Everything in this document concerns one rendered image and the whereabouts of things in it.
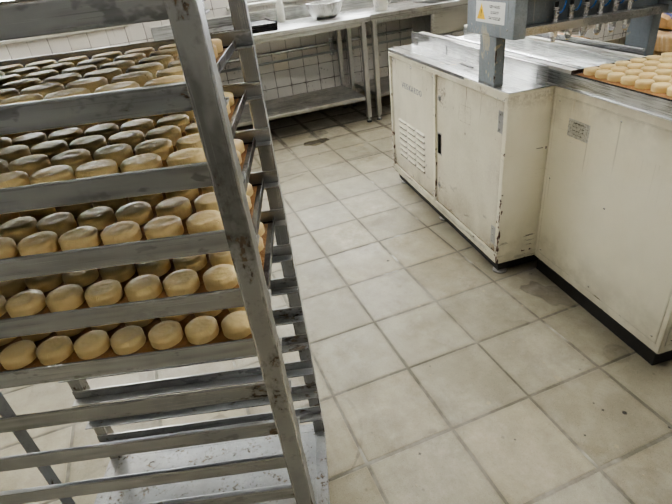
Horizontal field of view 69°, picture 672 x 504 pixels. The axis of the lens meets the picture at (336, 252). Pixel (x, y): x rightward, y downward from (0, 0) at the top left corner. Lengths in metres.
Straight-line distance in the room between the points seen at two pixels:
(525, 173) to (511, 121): 0.24
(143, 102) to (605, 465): 1.54
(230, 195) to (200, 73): 0.13
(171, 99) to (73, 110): 0.10
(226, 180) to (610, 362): 1.69
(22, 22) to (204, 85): 0.18
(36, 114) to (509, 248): 1.97
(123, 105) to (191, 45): 0.11
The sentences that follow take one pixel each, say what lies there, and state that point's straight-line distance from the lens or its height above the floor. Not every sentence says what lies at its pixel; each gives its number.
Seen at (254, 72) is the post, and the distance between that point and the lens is 0.98.
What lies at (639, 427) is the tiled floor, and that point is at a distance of 1.85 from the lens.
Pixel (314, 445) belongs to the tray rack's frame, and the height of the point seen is 0.15.
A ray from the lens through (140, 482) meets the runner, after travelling 1.00.
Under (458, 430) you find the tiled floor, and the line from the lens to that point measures 1.71.
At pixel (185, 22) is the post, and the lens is 0.52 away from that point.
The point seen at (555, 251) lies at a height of 0.18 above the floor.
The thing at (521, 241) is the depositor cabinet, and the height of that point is 0.18.
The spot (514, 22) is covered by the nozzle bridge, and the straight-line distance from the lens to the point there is 1.93.
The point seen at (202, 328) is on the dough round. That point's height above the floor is 0.88.
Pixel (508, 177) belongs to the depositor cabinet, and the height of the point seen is 0.50.
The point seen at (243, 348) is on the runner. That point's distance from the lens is 0.73.
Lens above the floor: 1.34
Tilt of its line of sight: 31 degrees down
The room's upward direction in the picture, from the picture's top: 7 degrees counter-clockwise
